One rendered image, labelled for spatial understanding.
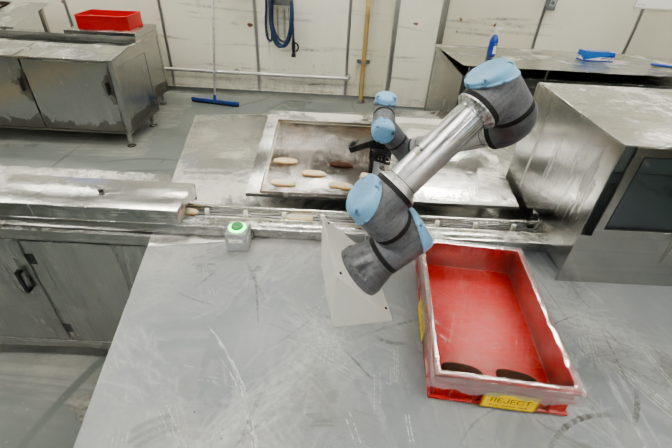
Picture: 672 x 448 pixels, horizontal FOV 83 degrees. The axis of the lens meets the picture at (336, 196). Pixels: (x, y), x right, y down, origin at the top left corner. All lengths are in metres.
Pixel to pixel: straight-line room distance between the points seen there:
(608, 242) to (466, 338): 0.53
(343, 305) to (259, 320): 0.24
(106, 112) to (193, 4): 1.82
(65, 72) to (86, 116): 0.39
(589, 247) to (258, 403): 1.03
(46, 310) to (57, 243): 0.42
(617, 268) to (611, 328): 0.21
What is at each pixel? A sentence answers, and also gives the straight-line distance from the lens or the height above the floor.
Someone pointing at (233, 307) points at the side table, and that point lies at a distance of 1.15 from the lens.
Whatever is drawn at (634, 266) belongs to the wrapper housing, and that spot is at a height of 0.90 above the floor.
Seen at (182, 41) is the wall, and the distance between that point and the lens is 5.29.
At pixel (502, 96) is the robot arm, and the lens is 0.99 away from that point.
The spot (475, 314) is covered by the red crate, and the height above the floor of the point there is 0.82.
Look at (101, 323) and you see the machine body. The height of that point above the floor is 0.30.
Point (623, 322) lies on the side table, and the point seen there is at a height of 0.82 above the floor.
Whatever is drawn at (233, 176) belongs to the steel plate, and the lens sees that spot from 1.72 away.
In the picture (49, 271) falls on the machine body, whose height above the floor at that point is 0.60.
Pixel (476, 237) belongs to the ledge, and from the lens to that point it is 1.41.
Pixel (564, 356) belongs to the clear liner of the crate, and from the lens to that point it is 1.09.
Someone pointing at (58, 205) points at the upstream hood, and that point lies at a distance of 1.57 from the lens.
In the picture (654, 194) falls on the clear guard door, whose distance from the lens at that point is 1.35.
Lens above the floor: 1.69
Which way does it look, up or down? 34 degrees down
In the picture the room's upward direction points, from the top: 3 degrees clockwise
